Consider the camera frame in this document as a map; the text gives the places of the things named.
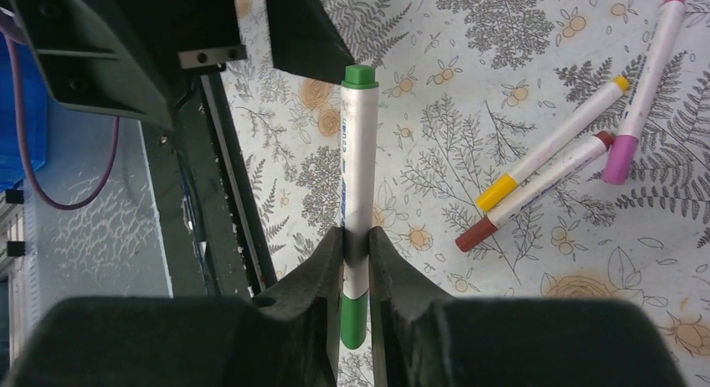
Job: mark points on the yellow capped white marker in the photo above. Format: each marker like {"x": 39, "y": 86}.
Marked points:
{"x": 553, "y": 141}

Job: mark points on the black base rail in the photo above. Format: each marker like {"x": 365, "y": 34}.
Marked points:
{"x": 211, "y": 236}

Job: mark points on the pink capped white marker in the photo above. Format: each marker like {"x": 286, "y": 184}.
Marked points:
{"x": 643, "y": 94}

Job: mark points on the green capped white marker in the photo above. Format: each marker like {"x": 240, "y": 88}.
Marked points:
{"x": 359, "y": 113}

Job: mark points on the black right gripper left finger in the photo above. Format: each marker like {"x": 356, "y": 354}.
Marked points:
{"x": 288, "y": 335}

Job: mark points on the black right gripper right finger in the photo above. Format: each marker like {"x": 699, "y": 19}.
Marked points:
{"x": 423, "y": 336}

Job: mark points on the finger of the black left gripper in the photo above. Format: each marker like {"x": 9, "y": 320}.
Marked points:
{"x": 131, "y": 58}
{"x": 305, "y": 42}

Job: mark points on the floral desk mat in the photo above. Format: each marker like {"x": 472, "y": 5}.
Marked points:
{"x": 468, "y": 87}

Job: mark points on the dark red capped white marker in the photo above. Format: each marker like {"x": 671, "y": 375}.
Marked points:
{"x": 524, "y": 198}

